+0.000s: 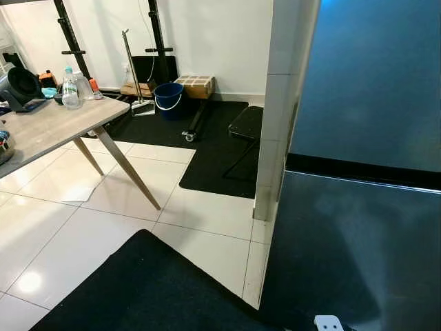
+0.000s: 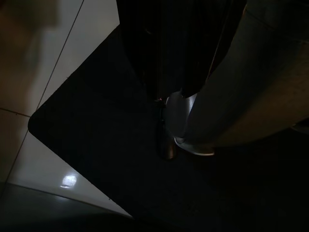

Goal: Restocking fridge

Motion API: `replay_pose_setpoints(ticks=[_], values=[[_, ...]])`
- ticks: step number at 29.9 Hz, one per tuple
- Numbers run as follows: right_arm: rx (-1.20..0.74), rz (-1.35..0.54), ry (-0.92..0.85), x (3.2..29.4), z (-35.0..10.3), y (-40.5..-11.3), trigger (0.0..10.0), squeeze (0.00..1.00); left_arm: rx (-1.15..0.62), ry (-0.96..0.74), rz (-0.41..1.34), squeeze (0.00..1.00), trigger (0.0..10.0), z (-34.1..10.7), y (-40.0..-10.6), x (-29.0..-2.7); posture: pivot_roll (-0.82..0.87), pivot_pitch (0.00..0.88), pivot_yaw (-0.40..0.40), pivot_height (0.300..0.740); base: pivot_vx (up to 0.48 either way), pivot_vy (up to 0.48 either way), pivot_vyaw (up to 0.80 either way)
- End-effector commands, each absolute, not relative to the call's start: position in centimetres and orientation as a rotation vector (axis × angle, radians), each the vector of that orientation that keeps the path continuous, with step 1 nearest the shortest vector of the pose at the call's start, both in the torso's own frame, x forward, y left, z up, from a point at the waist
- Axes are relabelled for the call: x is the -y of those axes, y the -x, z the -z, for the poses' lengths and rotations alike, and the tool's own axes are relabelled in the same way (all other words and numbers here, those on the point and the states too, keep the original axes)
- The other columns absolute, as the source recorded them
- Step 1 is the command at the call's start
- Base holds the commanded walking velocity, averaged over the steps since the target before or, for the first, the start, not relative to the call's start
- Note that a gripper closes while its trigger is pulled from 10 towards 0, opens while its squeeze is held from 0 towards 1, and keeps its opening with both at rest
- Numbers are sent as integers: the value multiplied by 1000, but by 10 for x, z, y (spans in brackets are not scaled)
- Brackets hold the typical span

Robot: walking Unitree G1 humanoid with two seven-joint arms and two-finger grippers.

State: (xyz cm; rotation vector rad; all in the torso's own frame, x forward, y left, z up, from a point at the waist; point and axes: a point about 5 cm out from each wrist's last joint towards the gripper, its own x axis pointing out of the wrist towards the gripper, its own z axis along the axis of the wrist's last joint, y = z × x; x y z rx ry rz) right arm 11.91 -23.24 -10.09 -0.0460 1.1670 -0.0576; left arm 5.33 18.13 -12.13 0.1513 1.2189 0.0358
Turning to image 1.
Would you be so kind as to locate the clear bottle green cap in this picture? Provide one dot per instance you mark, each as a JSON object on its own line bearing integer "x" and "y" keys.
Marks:
{"x": 71, "y": 93}

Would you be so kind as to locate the grey steel fridge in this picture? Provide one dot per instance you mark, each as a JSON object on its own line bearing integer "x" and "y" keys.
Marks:
{"x": 358, "y": 172}

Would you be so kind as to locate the steel fridge freezer door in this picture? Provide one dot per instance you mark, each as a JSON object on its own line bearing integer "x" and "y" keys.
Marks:
{"x": 372, "y": 83}

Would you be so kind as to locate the black step stool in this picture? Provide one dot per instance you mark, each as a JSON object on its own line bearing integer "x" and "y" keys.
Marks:
{"x": 247, "y": 123}

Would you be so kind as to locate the black gym floor mat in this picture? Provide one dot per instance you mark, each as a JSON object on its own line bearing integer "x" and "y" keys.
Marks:
{"x": 213, "y": 165}

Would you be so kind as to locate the black wheeled bar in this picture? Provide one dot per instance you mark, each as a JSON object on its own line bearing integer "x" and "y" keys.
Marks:
{"x": 196, "y": 121}

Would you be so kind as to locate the cardboard box white blocks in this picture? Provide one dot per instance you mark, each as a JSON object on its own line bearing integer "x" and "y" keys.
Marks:
{"x": 196, "y": 88}

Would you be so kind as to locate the blue bucket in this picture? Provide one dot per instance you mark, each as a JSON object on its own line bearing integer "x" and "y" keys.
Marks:
{"x": 169, "y": 89}

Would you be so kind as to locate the black square case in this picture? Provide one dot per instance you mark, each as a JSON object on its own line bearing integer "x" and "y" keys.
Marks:
{"x": 148, "y": 69}

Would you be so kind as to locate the black carpet rug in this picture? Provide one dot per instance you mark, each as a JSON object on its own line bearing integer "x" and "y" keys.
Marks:
{"x": 151, "y": 289}

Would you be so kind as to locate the flat brown cardboard box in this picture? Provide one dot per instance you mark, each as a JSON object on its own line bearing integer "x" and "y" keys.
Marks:
{"x": 131, "y": 89}

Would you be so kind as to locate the small bottle orange cap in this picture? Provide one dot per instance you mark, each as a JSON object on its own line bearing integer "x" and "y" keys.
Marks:
{"x": 95, "y": 88}

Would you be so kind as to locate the clear plastic bottle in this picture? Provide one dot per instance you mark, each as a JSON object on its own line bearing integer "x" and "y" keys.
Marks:
{"x": 85, "y": 88}

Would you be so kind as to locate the white paper sheet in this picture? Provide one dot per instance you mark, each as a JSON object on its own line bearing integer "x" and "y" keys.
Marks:
{"x": 77, "y": 194}

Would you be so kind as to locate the light wood table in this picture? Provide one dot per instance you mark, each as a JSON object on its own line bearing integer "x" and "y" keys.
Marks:
{"x": 48, "y": 124}

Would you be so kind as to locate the teal cloth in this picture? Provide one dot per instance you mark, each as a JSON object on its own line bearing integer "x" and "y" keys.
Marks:
{"x": 49, "y": 92}

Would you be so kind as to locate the orange black device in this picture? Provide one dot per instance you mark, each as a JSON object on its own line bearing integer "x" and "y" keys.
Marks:
{"x": 47, "y": 78}

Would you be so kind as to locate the grey round fan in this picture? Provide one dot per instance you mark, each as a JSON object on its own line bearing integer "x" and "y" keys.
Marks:
{"x": 21, "y": 86}

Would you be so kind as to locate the steel mixing bowl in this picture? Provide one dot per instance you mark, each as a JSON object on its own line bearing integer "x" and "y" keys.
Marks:
{"x": 5, "y": 146}

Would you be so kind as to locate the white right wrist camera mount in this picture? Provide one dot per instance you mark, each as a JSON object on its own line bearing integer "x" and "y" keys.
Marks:
{"x": 329, "y": 323}

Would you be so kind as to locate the black rack post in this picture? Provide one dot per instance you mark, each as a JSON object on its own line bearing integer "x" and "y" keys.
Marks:
{"x": 156, "y": 27}
{"x": 71, "y": 38}

